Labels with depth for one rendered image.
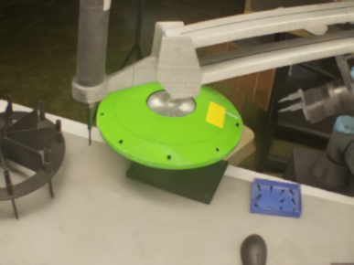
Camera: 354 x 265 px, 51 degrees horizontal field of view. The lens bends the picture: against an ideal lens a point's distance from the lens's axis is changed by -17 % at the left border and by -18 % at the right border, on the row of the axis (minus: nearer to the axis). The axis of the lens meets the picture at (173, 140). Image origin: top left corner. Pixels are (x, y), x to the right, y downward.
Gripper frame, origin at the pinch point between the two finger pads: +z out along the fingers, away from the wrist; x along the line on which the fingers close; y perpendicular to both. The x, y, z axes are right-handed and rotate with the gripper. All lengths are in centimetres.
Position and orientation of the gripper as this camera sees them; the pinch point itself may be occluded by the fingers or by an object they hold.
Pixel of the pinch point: (278, 106)
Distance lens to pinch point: 90.6
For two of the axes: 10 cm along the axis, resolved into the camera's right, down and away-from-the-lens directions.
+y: 4.8, 7.5, 4.6
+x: 1.8, -6.0, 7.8
